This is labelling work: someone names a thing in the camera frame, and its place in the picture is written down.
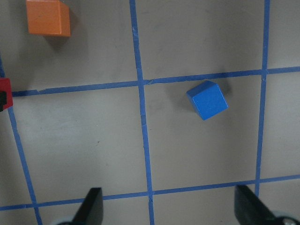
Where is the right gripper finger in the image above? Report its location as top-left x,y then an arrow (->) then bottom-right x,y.
234,185 -> 281,225
70,187 -> 104,225

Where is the blue wooden block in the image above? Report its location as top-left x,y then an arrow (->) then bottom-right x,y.
186,81 -> 228,120

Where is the orange wooden block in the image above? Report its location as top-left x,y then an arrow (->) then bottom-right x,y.
26,0 -> 71,37

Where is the right gripper black finger holding red block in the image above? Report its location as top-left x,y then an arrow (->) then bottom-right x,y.
0,91 -> 7,111

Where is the red wooden block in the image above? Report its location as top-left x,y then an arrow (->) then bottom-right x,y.
0,78 -> 13,110

